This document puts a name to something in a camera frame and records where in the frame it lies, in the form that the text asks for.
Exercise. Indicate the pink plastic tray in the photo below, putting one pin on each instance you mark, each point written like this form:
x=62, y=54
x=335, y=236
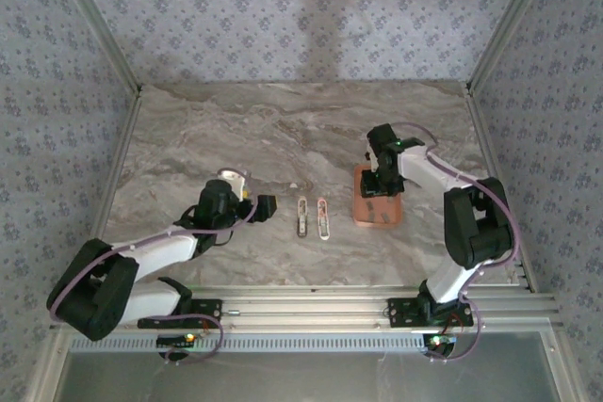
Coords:
x=363, y=213

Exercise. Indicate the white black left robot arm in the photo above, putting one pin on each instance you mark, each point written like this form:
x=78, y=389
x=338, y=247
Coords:
x=160, y=251

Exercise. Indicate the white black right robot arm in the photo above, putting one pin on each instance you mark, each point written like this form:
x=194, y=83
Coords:
x=424, y=171

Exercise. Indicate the grey metal sheet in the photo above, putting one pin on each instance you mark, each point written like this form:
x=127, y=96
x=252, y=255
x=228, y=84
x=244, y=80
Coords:
x=306, y=378

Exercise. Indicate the aluminium table side rail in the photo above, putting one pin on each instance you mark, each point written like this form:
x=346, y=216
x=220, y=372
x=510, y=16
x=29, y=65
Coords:
x=485, y=157
x=123, y=148

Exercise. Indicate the aluminium mounting rail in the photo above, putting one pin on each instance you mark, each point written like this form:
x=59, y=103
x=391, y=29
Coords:
x=306, y=303

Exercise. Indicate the short aluminium frame post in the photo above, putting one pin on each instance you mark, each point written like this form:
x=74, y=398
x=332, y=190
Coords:
x=44, y=369
x=563, y=374

